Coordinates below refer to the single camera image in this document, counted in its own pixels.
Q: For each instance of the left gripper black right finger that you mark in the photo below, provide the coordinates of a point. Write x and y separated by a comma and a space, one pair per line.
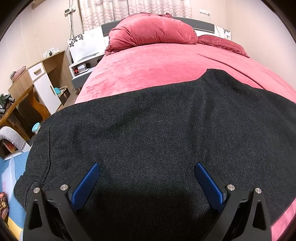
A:
243, 215

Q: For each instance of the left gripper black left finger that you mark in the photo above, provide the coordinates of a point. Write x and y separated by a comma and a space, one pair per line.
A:
51, 214

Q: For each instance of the black knit sweater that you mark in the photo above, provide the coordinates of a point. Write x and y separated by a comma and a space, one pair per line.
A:
147, 143

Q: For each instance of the blue storage box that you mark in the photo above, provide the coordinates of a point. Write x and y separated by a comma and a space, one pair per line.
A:
11, 170

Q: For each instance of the grey chair back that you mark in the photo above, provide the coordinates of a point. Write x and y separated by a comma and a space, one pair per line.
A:
9, 134

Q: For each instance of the wooden cabinet with white door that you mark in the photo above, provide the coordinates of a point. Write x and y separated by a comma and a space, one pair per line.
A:
45, 75

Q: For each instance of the white bedside nightstand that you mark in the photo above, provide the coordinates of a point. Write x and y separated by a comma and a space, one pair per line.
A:
86, 50

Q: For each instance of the pink velvet bed cover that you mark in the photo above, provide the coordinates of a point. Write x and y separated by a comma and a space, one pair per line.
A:
155, 65

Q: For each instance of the flat red pillow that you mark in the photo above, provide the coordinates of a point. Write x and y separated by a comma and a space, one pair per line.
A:
219, 42

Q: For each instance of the grey and white headboard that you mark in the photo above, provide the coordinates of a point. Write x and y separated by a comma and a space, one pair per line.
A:
200, 27

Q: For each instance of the patterned white curtain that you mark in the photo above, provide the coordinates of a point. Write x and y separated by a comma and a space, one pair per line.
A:
96, 13

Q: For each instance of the wall power strip with cable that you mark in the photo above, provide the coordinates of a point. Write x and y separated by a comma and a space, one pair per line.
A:
69, 14

